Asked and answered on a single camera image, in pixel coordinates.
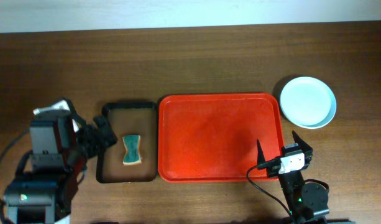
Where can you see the white plate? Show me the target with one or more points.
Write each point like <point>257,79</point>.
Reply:
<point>318,119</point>

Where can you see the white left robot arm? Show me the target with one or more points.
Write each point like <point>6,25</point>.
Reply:
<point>48,176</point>

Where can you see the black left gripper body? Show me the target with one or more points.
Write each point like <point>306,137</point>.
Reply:
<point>95,137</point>

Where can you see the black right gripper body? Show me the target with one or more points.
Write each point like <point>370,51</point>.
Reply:
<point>274,168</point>

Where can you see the light blue plate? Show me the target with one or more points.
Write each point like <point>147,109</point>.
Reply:
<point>304,95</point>

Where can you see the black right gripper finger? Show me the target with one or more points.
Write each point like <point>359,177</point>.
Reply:
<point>306,148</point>
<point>260,155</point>

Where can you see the black shallow sponge tray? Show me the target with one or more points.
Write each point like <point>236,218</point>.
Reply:
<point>130,118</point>

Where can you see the red plastic tray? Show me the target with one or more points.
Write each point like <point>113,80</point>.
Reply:
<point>214,137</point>

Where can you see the green and yellow sponge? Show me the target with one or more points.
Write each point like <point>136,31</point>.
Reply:
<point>132,147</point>

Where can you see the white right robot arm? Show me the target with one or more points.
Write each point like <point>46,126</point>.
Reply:
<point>307,199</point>

